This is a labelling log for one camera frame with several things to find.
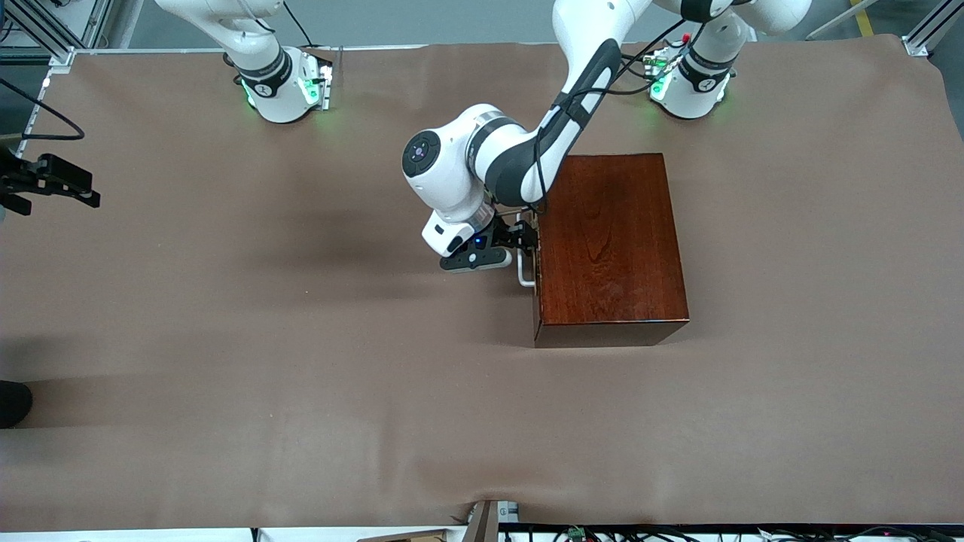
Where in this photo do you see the light wood drawer white handle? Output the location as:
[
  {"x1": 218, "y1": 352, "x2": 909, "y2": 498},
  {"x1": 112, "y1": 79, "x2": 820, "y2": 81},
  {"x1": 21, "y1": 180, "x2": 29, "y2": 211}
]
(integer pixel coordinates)
[{"x1": 516, "y1": 211, "x2": 545, "y2": 336}]

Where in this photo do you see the dark red wooden cabinet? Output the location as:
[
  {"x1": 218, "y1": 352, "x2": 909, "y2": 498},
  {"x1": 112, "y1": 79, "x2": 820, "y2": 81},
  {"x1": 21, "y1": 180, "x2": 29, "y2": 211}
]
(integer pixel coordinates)
[{"x1": 531, "y1": 154, "x2": 690, "y2": 349}]

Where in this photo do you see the brown paper table cover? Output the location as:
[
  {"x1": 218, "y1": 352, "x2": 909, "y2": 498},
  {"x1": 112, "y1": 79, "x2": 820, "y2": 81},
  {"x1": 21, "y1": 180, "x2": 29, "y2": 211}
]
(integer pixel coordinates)
[{"x1": 0, "y1": 34, "x2": 964, "y2": 531}]

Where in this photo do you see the black round object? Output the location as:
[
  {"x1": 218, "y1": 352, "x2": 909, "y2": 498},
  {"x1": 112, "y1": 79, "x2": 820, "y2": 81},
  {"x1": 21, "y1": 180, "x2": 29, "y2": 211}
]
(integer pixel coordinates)
[{"x1": 0, "y1": 380, "x2": 33, "y2": 429}]

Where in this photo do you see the short aluminium profile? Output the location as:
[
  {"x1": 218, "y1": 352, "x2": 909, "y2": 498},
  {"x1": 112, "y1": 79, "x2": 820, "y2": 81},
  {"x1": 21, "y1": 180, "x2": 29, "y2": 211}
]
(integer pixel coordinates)
[{"x1": 902, "y1": 0, "x2": 964, "y2": 58}]

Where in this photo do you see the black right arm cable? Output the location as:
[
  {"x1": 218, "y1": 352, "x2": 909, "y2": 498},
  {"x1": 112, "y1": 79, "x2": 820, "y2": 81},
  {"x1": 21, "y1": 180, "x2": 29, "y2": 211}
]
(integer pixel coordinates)
[{"x1": 0, "y1": 78, "x2": 86, "y2": 142}]

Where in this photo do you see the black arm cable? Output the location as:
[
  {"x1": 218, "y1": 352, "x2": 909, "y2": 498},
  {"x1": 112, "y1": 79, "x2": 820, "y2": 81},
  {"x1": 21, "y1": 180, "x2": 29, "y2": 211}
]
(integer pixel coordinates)
[
  {"x1": 0, "y1": 78, "x2": 86, "y2": 142},
  {"x1": 527, "y1": 15, "x2": 705, "y2": 213}
]

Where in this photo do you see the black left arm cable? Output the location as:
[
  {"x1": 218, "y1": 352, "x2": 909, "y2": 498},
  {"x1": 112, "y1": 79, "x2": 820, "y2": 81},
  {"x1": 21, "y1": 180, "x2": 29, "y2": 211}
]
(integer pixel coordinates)
[{"x1": 527, "y1": 15, "x2": 705, "y2": 213}]

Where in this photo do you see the black base cable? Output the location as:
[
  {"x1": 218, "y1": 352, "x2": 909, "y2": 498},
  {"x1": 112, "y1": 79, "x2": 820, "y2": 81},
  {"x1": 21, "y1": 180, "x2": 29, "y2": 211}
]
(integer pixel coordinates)
[
  {"x1": 614, "y1": 47, "x2": 657, "y2": 82},
  {"x1": 282, "y1": 0, "x2": 314, "y2": 48}
]

